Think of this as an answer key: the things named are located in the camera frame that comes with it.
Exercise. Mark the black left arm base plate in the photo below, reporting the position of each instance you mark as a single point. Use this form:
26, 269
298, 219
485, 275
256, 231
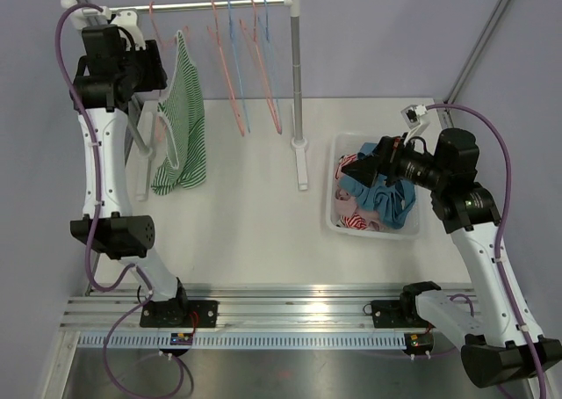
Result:
204, 313

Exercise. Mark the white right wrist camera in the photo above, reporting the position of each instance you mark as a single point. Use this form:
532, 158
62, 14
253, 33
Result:
416, 119

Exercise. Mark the green white striped tank top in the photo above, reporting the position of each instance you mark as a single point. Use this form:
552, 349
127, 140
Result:
182, 111

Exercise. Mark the white slotted cable duct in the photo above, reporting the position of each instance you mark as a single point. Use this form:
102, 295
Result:
245, 341

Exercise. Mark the pink hanger with red top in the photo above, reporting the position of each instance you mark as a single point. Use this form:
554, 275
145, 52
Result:
251, 38

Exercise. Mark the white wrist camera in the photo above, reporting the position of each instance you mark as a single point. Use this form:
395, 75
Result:
128, 22
416, 119

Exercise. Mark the blue tank top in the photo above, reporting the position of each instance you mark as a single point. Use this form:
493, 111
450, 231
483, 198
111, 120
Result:
393, 203

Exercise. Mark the white plastic mesh basket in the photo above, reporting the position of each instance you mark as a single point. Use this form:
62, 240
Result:
350, 143

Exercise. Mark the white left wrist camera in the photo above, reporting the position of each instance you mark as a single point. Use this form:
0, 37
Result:
128, 22

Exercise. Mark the aluminium mounting rail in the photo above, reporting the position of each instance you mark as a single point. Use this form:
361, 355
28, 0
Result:
253, 307

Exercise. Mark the blue hanger end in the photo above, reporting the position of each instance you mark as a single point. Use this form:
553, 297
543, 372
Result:
270, 64

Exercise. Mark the aluminium frame post right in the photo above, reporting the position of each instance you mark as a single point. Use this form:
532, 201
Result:
490, 28

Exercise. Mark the pink tank top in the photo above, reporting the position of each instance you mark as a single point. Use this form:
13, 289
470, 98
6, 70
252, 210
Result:
351, 216

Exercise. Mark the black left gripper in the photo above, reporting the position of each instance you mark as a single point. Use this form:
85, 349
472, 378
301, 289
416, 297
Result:
156, 76

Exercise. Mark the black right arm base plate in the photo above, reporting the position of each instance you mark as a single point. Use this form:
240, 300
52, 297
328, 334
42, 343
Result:
388, 314

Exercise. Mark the silver and white clothes rack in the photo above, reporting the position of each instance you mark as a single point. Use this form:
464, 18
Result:
81, 15

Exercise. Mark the red white striped tank top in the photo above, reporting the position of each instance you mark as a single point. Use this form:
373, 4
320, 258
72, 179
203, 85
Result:
344, 160

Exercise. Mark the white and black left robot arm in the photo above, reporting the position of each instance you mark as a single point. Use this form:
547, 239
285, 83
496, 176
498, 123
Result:
108, 225

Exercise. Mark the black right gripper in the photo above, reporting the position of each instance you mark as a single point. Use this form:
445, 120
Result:
385, 160

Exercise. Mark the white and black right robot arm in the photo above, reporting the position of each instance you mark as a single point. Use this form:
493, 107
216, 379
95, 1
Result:
505, 343

